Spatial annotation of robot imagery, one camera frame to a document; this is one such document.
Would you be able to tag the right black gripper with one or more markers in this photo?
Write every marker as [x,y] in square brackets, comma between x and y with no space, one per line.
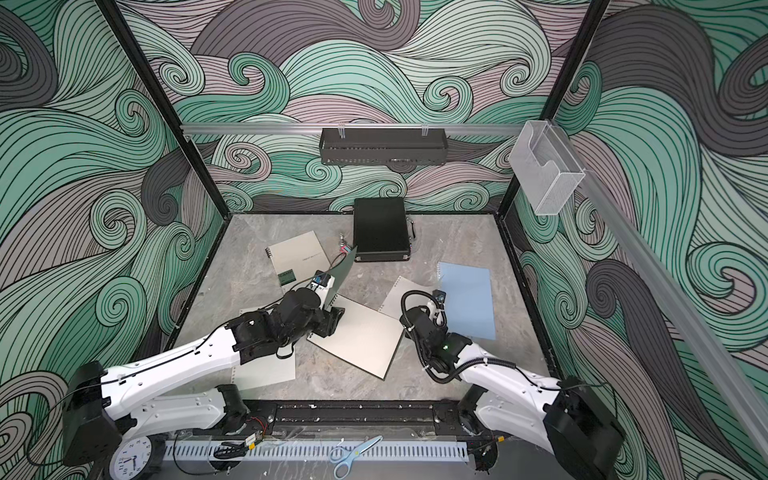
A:
[442,327]

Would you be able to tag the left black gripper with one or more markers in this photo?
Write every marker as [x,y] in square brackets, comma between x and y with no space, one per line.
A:
[329,319]

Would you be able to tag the dark green spiral notebook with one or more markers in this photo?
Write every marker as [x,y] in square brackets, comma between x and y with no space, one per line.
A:
[365,338]

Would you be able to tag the light blue spiral notebook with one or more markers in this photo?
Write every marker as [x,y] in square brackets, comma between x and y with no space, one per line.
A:
[468,305]

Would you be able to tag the beige spiral notebook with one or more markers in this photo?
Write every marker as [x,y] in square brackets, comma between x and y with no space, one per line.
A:
[297,259]

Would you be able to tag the torn white lined page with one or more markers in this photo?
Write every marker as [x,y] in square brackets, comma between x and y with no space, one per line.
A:
[267,369]

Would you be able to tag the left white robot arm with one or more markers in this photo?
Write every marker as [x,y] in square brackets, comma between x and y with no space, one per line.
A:
[106,407]

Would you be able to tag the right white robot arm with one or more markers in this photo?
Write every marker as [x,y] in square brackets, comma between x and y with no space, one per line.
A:
[564,417]

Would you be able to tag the black case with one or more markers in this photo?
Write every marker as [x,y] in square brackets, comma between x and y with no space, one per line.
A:
[380,230]

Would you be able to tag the blue scissors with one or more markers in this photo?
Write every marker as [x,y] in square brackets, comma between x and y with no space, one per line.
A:
[342,458]

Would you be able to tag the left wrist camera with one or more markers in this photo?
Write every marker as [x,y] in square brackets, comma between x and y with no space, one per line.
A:
[321,283]

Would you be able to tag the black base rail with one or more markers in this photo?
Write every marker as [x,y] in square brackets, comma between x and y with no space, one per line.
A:
[442,417]

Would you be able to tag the black wall tray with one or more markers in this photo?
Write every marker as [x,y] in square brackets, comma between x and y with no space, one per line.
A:
[373,146]

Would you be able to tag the white slotted cable duct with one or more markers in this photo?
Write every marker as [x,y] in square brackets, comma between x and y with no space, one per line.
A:
[386,450]

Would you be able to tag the clear wall holder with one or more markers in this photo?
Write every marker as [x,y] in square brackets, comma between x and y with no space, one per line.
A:
[546,165]

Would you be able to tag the white wall clock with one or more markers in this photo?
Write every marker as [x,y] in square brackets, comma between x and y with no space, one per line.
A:
[131,460]

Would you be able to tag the aluminium rail right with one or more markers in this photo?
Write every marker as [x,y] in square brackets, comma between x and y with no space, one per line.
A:
[733,385]

